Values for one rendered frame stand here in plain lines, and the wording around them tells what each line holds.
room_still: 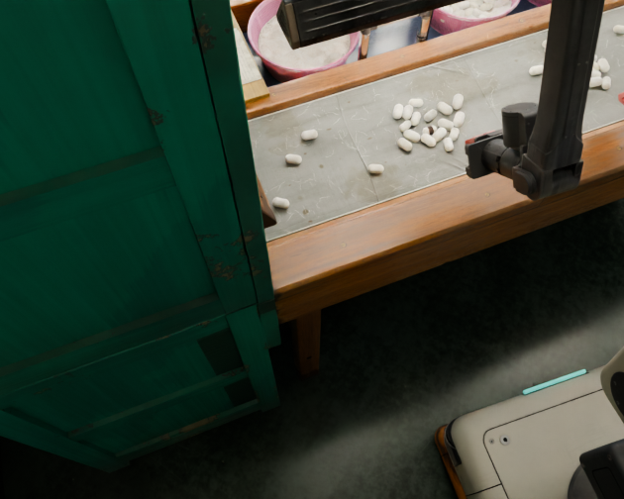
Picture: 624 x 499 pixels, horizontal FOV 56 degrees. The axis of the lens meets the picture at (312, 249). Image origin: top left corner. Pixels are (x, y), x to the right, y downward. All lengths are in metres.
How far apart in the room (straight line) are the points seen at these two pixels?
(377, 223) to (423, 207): 0.10
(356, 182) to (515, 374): 0.94
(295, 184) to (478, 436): 0.77
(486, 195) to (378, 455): 0.88
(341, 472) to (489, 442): 0.45
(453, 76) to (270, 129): 0.44
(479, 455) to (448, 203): 0.66
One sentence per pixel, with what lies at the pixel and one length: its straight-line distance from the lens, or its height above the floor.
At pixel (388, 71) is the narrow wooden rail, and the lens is 1.41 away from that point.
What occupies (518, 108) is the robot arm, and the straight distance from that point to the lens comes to 1.01.
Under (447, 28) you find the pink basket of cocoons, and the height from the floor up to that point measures 0.71.
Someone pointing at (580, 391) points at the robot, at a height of 0.28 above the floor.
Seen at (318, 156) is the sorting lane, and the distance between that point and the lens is 1.27.
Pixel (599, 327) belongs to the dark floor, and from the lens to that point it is 2.09.
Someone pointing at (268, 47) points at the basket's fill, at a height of 0.73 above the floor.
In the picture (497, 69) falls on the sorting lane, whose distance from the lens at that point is 1.49.
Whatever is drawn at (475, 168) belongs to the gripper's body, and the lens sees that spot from 1.09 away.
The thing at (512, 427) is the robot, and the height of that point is 0.28.
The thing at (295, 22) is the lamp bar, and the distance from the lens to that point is 1.03.
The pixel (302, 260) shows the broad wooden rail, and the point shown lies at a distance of 1.12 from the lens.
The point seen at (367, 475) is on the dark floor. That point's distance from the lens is 1.79.
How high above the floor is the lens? 1.78
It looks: 64 degrees down
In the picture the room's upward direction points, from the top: straight up
